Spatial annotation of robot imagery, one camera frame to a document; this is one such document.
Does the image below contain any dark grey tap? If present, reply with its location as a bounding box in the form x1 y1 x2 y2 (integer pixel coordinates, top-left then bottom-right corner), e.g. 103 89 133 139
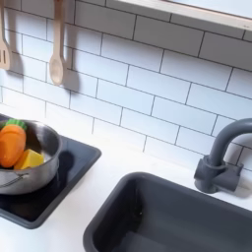
193 117 252 195

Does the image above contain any black stove top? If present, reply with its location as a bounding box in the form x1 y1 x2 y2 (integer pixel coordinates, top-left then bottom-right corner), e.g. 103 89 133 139
0 112 102 230

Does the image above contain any wooden slotted spatula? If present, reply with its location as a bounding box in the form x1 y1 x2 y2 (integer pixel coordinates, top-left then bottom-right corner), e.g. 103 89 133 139
0 0 12 71

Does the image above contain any orange toy carrot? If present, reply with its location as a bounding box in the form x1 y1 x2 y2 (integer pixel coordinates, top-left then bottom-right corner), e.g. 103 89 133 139
0 118 29 169

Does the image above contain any wooden spoon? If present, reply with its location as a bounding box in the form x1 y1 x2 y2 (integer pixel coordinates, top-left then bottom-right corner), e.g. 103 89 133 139
48 0 67 87

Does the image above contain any steel pot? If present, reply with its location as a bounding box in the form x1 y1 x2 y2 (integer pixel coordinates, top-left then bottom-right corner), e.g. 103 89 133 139
0 119 63 196

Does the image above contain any dark grey sink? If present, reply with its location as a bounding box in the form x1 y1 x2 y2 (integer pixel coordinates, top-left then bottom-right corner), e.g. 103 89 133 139
82 171 252 252

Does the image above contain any yellow block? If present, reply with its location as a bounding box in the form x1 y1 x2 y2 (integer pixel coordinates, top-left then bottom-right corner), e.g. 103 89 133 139
13 149 45 171

